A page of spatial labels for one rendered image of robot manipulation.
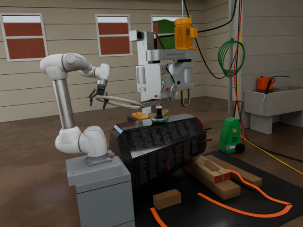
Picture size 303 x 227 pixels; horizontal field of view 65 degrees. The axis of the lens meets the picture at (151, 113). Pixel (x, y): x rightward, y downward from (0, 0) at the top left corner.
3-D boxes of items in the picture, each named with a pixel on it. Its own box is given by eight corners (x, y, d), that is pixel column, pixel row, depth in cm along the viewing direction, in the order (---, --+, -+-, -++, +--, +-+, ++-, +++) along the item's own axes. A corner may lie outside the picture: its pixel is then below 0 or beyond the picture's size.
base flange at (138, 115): (130, 115, 399) (130, 112, 398) (157, 111, 419) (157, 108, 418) (142, 121, 355) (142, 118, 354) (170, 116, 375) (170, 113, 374)
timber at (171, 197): (158, 210, 259) (157, 200, 256) (153, 204, 270) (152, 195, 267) (181, 202, 270) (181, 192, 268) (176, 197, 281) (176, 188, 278)
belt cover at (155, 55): (182, 61, 352) (182, 50, 349) (198, 61, 337) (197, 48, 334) (141, 65, 278) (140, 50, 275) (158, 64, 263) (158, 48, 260)
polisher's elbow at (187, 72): (175, 83, 336) (175, 69, 331) (181, 81, 351) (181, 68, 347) (187, 83, 325) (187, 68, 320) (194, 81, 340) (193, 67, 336)
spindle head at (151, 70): (162, 96, 317) (161, 62, 307) (177, 97, 304) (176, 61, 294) (146, 101, 289) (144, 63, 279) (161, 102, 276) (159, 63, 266)
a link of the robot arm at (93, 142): (103, 156, 177) (99, 128, 173) (80, 157, 180) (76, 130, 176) (110, 149, 193) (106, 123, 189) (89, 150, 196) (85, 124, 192)
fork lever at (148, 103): (162, 99, 315) (162, 96, 314) (175, 100, 303) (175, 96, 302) (127, 108, 261) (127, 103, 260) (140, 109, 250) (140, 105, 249)
